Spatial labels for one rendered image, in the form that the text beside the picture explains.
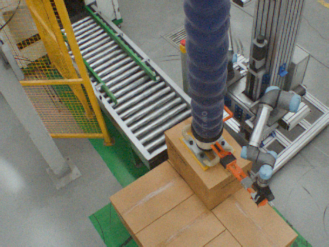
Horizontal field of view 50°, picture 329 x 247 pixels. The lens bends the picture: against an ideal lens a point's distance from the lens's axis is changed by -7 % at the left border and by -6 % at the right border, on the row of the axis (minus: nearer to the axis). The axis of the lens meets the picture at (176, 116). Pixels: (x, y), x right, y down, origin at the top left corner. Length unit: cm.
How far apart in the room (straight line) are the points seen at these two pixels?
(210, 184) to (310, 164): 158
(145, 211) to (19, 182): 167
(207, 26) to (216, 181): 126
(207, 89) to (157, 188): 125
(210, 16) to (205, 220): 173
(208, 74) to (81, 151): 237
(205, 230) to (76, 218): 139
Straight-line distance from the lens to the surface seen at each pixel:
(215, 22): 177
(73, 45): 299
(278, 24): 257
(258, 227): 297
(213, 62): 194
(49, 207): 389
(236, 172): 253
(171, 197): 305
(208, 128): 243
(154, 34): 513
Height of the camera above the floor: 332
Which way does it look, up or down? 53 degrees down
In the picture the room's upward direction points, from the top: 6 degrees counter-clockwise
